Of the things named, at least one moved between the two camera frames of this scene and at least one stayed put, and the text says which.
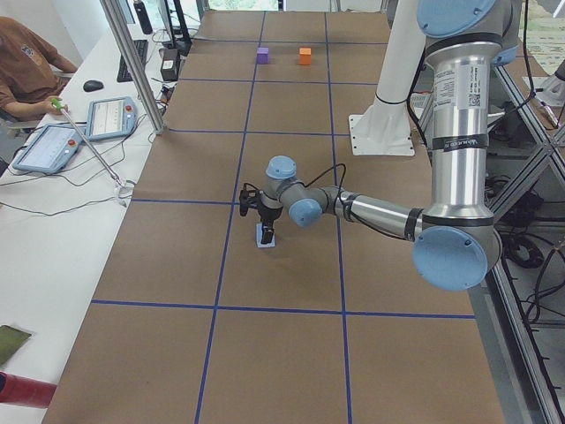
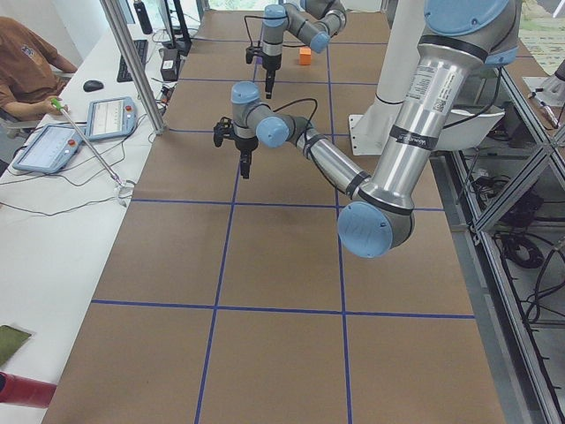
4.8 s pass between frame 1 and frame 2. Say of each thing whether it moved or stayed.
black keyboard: stayed
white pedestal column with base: stayed
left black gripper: moved
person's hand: stayed
